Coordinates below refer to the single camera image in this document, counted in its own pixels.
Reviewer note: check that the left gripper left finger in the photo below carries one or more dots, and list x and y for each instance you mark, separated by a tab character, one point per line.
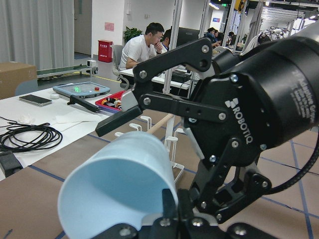
157	227

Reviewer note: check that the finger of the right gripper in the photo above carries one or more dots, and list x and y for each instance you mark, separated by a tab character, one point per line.
196	56
221	185

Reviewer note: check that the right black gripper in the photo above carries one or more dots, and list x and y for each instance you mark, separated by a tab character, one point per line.
261	109

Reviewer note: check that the light blue cup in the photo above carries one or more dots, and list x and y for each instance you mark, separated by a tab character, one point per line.
122	183

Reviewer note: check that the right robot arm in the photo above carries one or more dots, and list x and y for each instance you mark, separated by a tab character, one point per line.
301	48

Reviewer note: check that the man in white shirt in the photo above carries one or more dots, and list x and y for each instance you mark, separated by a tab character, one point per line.
142	47

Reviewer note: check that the red cabinet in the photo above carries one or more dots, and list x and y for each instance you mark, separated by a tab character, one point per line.
105	51

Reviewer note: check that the red parts tray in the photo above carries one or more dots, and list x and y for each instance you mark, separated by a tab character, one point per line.
111	103

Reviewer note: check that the blue teach pendant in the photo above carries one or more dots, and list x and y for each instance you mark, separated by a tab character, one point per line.
83	90

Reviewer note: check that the black smartphone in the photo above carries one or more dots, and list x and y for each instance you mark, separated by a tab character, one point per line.
35	100

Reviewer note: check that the cardboard box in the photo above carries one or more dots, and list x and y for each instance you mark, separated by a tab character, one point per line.
16	79

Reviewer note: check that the white wire cup rack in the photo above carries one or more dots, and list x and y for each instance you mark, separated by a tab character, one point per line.
159	139

